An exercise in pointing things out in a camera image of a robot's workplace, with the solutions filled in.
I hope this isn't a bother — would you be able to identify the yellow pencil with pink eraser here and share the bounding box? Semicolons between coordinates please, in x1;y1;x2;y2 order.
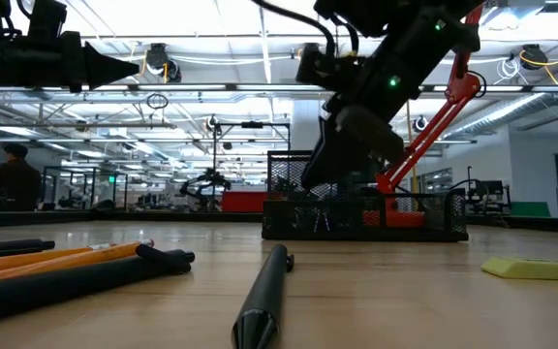
0;243;118;278
0;238;156;286

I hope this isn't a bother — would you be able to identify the person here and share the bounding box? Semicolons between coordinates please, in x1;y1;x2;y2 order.
0;142;44;212

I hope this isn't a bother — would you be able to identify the black-framed glass enclosure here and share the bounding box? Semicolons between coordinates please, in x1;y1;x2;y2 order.
41;165;130;211

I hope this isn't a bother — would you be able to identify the red storage box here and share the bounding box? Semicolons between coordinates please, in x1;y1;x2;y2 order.
220;190;269;213

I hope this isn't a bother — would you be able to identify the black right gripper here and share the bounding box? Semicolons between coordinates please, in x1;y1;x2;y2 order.
300;86;407;192

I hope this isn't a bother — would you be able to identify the black mesh desk organizer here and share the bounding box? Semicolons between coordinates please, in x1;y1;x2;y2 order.
261;149;470;242

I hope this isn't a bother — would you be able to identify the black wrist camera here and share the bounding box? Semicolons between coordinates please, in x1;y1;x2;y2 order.
25;0;70;36
294;42;340;87

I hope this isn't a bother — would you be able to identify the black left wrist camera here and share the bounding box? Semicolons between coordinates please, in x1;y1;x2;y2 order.
25;0;70;36

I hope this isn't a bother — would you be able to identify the black background workstation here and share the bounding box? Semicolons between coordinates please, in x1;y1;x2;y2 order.
467;165;513;217

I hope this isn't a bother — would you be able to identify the yellow hanging cord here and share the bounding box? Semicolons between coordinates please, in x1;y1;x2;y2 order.
406;99;419;193

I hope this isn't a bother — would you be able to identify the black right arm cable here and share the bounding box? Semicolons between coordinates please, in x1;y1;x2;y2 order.
250;0;360;59

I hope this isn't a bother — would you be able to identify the red desk lamp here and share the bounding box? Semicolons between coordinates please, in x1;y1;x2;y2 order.
361;3;487;230

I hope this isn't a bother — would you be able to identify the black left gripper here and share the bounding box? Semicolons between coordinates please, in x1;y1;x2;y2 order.
0;29;141;93

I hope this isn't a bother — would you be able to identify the green panel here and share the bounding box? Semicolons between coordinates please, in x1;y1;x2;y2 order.
510;201;552;218

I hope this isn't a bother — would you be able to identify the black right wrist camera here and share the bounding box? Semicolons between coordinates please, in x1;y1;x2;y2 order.
294;42;340;87

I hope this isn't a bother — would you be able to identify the yellow-green eraser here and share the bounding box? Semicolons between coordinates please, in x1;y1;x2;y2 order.
480;256;558;283

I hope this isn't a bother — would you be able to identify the matte black pen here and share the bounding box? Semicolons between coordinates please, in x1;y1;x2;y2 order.
0;238;57;261
231;243;295;349
0;244;197;327

